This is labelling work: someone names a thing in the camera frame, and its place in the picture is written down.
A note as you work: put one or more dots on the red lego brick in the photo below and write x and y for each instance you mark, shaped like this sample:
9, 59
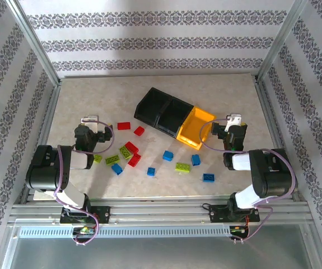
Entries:
139, 130
123, 125
131, 147
134, 160

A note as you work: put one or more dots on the lime green lego brick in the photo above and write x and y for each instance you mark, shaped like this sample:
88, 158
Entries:
182, 167
125, 152
97, 158
112, 159

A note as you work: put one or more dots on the yellow plastic bin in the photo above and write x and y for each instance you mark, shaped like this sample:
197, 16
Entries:
194, 123

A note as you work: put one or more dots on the blue lego brick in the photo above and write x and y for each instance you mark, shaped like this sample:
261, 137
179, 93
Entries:
195, 160
208, 177
117, 169
167, 155
151, 171

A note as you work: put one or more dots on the black plastic bin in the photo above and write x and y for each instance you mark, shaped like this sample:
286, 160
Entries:
174, 117
152, 106

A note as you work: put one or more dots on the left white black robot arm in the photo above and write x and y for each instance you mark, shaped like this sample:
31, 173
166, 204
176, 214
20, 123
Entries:
43, 173

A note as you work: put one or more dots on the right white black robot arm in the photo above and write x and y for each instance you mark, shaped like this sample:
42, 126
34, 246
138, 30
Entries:
272, 173

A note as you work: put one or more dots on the grey metal sheet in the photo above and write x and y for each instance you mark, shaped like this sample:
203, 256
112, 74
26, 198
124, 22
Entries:
160, 255

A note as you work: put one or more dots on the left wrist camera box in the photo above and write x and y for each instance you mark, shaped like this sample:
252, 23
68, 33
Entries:
91, 123

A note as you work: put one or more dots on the aluminium side rail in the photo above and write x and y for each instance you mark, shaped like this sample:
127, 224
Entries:
48, 117
272, 120

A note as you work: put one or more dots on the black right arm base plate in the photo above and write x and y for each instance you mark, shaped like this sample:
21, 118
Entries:
216, 214

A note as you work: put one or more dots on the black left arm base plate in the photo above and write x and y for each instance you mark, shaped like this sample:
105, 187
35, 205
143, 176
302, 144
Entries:
103, 214

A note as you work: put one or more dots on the aluminium mounting rail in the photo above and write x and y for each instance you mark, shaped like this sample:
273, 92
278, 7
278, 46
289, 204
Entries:
155, 213

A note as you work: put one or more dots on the aluminium frame post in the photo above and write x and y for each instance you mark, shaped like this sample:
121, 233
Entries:
280, 42
36, 45

